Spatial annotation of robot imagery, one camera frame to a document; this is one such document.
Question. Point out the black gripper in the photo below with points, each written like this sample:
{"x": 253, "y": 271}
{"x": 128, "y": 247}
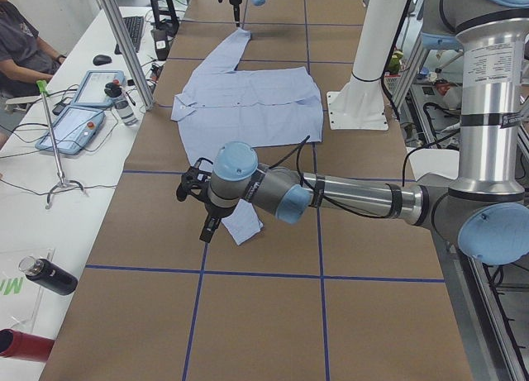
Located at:
{"x": 234, "y": 4}
{"x": 216, "y": 211}

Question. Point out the lower teach pendant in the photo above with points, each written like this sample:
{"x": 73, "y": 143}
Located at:
{"x": 75, "y": 127}

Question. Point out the clear water bottle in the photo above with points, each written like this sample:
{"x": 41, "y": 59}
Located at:
{"x": 121, "y": 104}

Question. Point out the teach pendant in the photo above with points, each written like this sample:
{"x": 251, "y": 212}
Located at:
{"x": 75, "y": 127}
{"x": 91, "y": 90}

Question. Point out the red bottle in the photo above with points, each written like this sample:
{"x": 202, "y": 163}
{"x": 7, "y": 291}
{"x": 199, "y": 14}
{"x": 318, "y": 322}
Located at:
{"x": 23, "y": 346}

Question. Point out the black computer mouse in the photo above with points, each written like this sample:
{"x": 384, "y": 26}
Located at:
{"x": 99, "y": 60}

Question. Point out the metal stand with green tip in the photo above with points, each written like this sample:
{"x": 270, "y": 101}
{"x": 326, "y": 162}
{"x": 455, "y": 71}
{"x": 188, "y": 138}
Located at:
{"x": 63, "y": 183}

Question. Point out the light blue striped shirt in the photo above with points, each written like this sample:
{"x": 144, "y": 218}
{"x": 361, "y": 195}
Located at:
{"x": 224, "y": 114}

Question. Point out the upper teach pendant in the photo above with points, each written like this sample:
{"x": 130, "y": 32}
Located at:
{"x": 91, "y": 90}

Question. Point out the black thermos bottle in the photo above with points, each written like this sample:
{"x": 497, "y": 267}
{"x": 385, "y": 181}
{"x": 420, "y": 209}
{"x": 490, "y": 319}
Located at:
{"x": 48, "y": 275}

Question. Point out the black keyboard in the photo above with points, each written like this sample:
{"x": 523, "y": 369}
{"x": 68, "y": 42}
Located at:
{"x": 135, "y": 28}

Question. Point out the aluminium frame post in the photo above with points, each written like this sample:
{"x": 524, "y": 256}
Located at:
{"x": 128, "y": 50}

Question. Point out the white camera pillar with base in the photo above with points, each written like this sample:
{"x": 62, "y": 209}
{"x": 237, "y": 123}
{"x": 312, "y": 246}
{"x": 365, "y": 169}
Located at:
{"x": 360, "y": 103}

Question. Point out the seated person in grey shirt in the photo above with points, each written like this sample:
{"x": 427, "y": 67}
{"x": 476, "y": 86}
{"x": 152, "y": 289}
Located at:
{"x": 25, "y": 57}

